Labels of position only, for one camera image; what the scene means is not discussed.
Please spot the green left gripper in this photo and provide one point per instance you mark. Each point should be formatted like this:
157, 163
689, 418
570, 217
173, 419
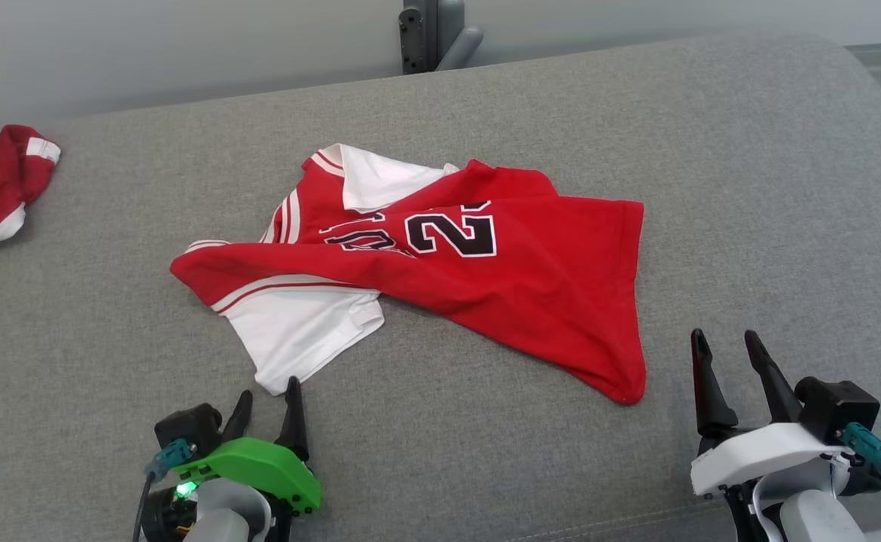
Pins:
260, 467

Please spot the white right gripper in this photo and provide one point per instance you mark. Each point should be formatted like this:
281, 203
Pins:
764, 455

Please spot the red white jersey shirt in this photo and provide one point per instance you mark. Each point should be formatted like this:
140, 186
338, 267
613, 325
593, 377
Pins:
523, 286

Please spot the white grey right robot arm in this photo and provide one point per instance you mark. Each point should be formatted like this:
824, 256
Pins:
809, 519

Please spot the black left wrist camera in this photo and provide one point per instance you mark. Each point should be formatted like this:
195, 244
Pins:
188, 425

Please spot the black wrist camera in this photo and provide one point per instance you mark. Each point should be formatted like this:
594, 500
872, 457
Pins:
836, 406
188, 425

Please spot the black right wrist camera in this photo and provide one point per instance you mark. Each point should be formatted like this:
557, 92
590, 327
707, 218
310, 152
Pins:
836, 406

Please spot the grey metal post bracket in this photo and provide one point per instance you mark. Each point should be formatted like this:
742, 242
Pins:
419, 30

